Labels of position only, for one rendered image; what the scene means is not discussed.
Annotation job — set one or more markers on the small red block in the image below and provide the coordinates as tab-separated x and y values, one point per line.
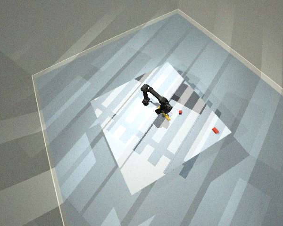
215	130

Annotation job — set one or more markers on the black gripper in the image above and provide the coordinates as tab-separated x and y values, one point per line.
158	111

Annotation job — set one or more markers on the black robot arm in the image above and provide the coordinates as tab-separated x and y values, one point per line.
162	100

